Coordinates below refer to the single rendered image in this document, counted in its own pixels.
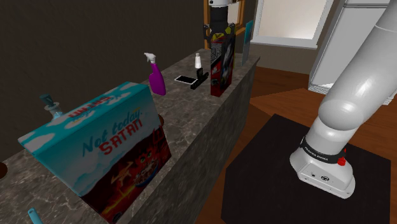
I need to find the black angular tool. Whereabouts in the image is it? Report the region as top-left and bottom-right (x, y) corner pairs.
(190, 67), (209, 91)

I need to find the white-edged black phone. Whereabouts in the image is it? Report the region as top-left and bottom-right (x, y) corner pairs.
(174, 74), (199, 85)

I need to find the tall red and black box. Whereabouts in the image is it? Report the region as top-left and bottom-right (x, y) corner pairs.
(209, 32), (237, 97)

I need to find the white-framed window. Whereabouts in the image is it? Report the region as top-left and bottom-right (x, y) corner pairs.
(249, 0), (335, 50)

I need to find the blue and red cereal box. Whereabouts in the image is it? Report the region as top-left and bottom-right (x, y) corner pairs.
(17, 81), (172, 224)

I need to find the purple spray bottle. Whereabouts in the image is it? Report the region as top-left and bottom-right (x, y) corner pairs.
(143, 52), (167, 97)

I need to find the teal handle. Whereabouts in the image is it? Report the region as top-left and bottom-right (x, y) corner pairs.
(27, 207), (44, 224)

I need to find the black robot stand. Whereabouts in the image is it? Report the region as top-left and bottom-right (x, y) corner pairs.
(220, 113), (392, 224)

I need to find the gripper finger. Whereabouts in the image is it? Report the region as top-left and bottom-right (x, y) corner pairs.
(225, 22), (237, 37)
(202, 23), (213, 41)

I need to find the blue bottle with teal stopper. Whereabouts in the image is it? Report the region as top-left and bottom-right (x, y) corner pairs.
(39, 94), (65, 121)

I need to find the wooden-framed door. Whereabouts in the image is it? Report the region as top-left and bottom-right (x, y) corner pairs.
(203, 0), (246, 37)

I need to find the teal upright book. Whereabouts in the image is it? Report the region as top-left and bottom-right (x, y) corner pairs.
(241, 19), (254, 67)

